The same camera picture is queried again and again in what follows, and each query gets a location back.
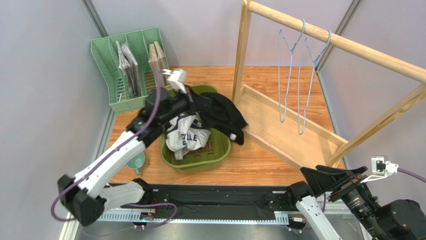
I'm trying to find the teal green cup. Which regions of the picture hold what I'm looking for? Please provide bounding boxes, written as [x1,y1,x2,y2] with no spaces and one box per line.
[126,152,146,176]

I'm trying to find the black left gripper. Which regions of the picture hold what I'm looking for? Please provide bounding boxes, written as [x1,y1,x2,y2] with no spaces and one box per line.
[159,85,212,126]

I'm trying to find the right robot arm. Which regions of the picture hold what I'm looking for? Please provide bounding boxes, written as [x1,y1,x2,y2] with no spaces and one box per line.
[285,165,426,240]

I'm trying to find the mint green file organizer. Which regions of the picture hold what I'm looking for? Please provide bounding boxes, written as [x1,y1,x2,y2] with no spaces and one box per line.
[90,27,164,114]

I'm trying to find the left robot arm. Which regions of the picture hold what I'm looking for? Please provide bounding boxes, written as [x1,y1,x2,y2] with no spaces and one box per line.
[50,85,203,227]

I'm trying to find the olive green plastic basket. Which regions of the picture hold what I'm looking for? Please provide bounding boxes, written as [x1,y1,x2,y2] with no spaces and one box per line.
[159,84,232,174]

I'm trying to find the white tank top navy trim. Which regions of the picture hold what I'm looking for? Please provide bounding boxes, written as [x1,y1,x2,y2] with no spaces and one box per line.
[165,113,211,161]

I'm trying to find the black garment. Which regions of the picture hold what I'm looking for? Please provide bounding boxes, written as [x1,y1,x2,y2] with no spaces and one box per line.
[192,92,248,145]

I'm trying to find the folded newspapers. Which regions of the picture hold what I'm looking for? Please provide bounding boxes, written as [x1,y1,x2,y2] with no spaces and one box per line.
[116,41,142,98]

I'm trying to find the wooden clothes rack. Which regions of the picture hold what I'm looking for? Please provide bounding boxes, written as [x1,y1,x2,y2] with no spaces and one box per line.
[232,0,426,169]

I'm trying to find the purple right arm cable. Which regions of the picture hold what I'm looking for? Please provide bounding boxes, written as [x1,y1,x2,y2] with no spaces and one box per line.
[397,167,426,183]

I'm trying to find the brown wooden boards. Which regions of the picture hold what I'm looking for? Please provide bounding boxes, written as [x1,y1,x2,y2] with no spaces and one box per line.
[148,41,170,87]

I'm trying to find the light blue wire hanger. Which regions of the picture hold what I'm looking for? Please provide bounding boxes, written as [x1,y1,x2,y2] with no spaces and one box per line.
[297,29,333,136]
[277,19,306,123]

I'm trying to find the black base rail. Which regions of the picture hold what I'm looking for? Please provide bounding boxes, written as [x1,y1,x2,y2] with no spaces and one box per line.
[100,184,307,225]

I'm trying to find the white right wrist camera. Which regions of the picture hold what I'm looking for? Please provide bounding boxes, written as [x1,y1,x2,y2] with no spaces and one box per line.
[361,155,399,183]

